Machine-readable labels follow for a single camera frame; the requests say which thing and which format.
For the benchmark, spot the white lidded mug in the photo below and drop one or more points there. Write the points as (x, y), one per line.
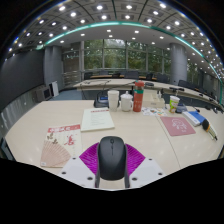
(126, 102)

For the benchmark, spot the pink mouse pad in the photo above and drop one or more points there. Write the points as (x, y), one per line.
(177, 126)

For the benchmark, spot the pink folding fan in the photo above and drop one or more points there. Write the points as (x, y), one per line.
(55, 155)

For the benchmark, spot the white booklet with red title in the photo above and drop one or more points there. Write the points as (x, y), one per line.
(97, 119)

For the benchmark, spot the blue and white book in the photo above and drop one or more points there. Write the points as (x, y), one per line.
(194, 118)

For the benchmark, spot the white box appliance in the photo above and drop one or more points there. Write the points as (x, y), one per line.
(43, 94)

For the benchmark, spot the printed paper cup with straw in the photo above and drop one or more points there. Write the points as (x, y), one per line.
(174, 104)

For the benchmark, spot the white standing board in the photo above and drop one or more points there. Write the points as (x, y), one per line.
(55, 88)

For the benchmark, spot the ceiling lights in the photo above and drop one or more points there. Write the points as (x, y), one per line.
(100, 7)

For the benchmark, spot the beige organizer tray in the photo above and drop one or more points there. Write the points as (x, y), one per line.
(152, 101)

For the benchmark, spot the dark office chairs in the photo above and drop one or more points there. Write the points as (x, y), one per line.
(131, 75)

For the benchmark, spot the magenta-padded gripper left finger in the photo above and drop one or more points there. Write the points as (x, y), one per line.
(75, 168)

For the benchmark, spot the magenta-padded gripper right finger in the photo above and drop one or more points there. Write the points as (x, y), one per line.
(148, 168)

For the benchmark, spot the black computer mouse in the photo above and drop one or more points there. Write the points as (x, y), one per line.
(112, 160)

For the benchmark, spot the red bottle with green band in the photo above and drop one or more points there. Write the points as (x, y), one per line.
(138, 98)

